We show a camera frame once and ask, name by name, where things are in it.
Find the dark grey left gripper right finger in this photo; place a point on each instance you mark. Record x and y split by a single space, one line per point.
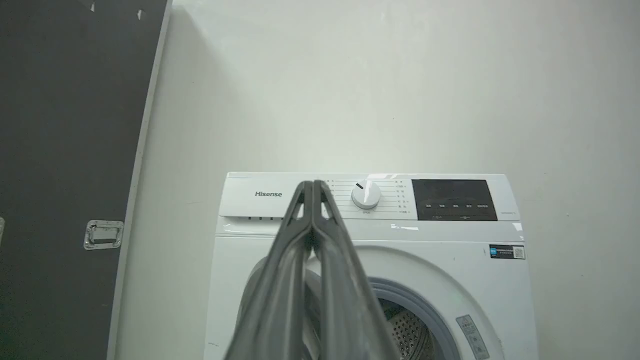
345 285

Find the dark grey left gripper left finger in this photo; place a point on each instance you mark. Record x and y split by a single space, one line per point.
277 280

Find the washing machine round door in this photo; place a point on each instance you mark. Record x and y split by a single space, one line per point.
250 295

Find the white Hisense washing machine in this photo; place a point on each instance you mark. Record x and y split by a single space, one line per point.
450 280

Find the white detergent drawer front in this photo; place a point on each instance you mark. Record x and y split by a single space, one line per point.
257 197

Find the white program dial knob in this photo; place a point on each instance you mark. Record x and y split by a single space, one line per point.
366 194

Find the black display control panel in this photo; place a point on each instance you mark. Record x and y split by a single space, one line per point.
453 199

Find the grey instruction sticker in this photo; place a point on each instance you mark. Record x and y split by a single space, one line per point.
474 337

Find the dark energy label sticker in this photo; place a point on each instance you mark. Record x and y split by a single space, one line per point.
507 251

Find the dark grey flight case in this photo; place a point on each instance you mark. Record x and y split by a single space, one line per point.
65 175

